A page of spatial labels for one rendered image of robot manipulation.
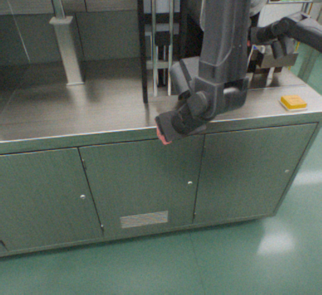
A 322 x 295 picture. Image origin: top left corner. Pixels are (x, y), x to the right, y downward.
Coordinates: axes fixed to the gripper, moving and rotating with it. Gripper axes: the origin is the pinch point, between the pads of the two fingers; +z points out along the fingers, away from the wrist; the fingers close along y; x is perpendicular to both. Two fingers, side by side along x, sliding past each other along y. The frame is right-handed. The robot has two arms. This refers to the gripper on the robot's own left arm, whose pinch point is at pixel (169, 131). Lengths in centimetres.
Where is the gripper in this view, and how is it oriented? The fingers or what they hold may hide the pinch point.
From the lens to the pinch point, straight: 64.8
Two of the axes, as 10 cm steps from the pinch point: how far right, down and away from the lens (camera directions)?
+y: -8.9, 2.8, -3.7
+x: 3.4, 9.3, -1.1
